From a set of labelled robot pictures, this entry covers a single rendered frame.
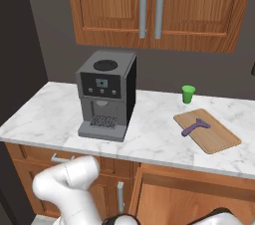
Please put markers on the wooden cutting board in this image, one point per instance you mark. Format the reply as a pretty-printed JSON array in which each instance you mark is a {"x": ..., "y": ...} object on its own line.
[{"x": 212, "y": 134}]

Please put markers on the narrow wooden drawer front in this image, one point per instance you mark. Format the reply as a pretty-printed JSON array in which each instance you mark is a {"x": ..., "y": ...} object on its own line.
[{"x": 33, "y": 154}]

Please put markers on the wide wooden drawer front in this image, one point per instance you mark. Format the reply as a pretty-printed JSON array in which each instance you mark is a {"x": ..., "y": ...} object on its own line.
[{"x": 199, "y": 195}]

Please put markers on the grey coffee machine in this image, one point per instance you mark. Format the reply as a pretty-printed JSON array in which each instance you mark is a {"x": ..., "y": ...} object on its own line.
[{"x": 108, "y": 96}]

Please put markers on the green cup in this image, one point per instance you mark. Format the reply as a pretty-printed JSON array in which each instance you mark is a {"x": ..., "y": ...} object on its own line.
[{"x": 188, "y": 95}]

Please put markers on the purple peeler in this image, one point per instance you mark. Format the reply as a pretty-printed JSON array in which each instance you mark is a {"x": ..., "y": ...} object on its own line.
[{"x": 193, "y": 127}]

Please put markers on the wooden base cupboard door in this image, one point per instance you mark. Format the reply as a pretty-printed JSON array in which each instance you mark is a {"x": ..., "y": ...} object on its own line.
[{"x": 109, "y": 192}]

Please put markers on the dark tall fridge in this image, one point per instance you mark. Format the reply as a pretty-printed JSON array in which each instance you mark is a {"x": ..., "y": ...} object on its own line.
[{"x": 16, "y": 53}]

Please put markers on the wooden wall cupboard door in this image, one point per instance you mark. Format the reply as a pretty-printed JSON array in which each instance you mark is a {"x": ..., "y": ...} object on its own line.
[
  {"x": 199, "y": 3},
  {"x": 109, "y": 3}
]

